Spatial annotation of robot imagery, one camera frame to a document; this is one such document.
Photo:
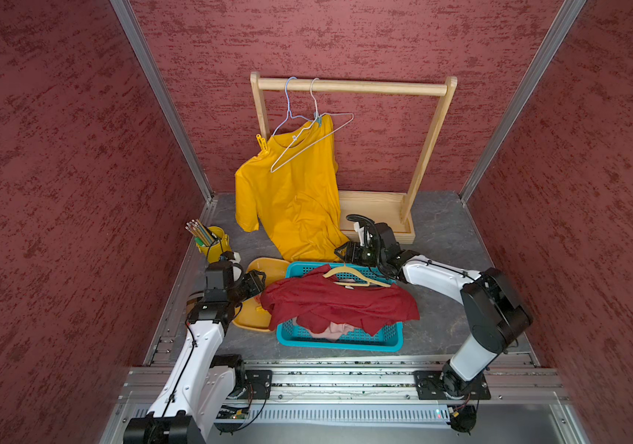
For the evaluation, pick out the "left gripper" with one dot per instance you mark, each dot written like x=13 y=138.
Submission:
x=254 y=282

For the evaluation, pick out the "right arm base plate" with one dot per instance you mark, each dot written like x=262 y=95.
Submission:
x=447 y=386

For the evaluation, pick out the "yellow clothespin on yellow shirt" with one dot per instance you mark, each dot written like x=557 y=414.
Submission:
x=262 y=142

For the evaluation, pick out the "teal plastic basket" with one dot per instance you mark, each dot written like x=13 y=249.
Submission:
x=390 y=339

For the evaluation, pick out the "light blue wire hanger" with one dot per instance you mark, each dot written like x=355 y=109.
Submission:
x=289 y=115

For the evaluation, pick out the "wooden clothes rack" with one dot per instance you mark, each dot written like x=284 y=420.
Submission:
x=392 y=208

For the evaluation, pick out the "yellow pencil cup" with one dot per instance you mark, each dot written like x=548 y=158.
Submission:
x=217 y=248

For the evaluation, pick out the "aluminium mounting rail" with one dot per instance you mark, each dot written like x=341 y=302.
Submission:
x=390 y=392

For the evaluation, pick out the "cream plastic hanger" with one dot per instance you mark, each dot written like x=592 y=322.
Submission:
x=351 y=277

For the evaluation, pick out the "pencils bundle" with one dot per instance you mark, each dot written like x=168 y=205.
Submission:
x=204 y=236

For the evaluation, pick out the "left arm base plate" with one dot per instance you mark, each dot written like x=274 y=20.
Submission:
x=255 y=385

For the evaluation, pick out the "pink printed t-shirt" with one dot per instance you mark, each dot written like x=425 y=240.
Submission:
x=333 y=332

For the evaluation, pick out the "dark red t-shirt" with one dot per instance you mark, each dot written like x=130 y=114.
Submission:
x=318 y=303

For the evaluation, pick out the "yellow plastic tray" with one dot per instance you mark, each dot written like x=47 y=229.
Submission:
x=252 y=316

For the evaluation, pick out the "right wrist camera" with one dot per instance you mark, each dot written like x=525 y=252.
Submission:
x=360 y=230

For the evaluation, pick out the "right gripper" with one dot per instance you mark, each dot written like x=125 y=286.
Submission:
x=351 y=255

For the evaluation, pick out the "white wire hanger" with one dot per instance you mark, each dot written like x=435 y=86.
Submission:
x=310 y=134

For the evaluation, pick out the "yellow t-shirt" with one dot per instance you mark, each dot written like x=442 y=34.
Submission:
x=298 y=206

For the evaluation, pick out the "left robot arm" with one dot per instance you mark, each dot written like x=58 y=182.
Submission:
x=201 y=381

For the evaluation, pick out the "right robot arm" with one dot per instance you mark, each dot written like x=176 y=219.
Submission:
x=496 y=314

